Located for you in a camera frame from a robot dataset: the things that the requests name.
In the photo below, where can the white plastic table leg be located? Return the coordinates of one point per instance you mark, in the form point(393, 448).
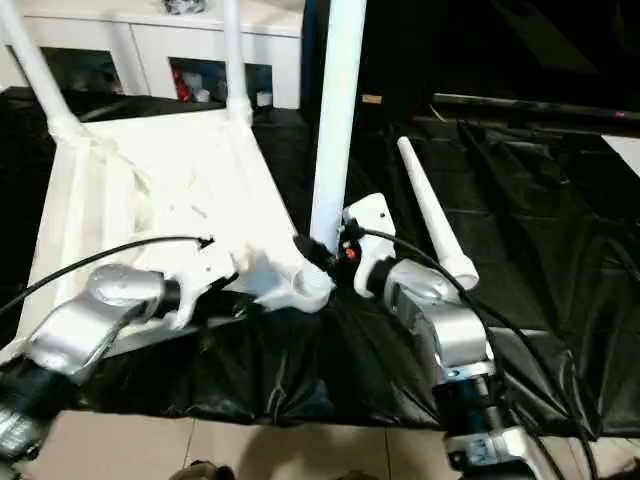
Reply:
point(430, 210)
point(235, 60)
point(337, 125)
point(45, 75)

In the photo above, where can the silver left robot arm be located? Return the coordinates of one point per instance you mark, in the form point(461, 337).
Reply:
point(100, 310)

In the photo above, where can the small tan label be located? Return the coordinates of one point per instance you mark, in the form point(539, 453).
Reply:
point(372, 99)

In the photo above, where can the dark left robot foot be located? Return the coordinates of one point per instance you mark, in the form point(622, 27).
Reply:
point(205, 472)

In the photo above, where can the black glossy mat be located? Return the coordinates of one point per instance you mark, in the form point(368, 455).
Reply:
point(525, 200)

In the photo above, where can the long black bar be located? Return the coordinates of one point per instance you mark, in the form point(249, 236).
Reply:
point(540, 106)

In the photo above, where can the white cabinet with glass doors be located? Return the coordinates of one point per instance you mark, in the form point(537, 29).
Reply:
point(150, 40)

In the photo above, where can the dark object on cabinet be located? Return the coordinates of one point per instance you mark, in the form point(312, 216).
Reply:
point(182, 6)

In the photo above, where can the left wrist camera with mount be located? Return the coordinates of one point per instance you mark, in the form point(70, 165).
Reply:
point(205, 270)

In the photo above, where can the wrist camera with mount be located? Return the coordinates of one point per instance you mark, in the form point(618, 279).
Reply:
point(205, 270)
point(372, 215)

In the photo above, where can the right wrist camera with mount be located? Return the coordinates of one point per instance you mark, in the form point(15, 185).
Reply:
point(372, 215)

